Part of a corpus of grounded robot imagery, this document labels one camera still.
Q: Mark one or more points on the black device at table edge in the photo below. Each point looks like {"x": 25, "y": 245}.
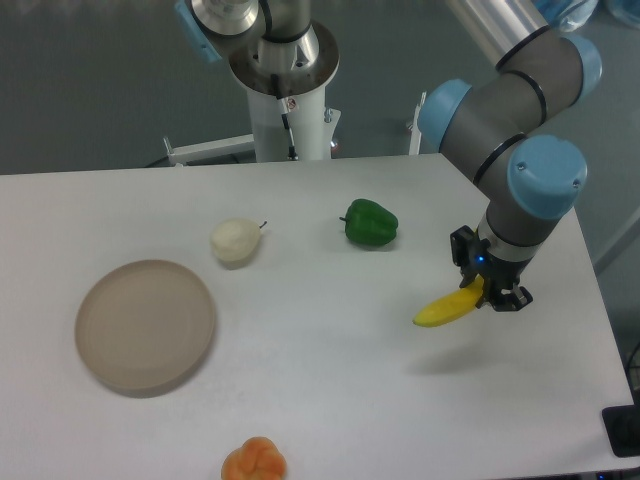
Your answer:
{"x": 622, "y": 428}

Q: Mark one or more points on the yellow banana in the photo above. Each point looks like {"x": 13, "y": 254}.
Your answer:
{"x": 450, "y": 307}

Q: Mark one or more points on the white metal frame bracket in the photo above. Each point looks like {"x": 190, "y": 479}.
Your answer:
{"x": 211, "y": 150}

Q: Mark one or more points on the green bell pepper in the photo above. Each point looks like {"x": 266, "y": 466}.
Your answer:
{"x": 368, "y": 223}

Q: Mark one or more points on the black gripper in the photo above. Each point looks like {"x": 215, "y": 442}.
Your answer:
{"x": 502, "y": 290}

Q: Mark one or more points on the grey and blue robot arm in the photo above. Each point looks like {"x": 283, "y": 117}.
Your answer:
{"x": 489, "y": 134}

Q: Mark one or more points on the beige round plate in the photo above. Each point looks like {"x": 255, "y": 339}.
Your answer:
{"x": 145, "y": 328}

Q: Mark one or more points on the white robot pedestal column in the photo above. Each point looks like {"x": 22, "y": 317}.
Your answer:
{"x": 285, "y": 84}

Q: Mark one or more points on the white pear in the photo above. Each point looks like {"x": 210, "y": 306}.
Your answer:
{"x": 235, "y": 240}

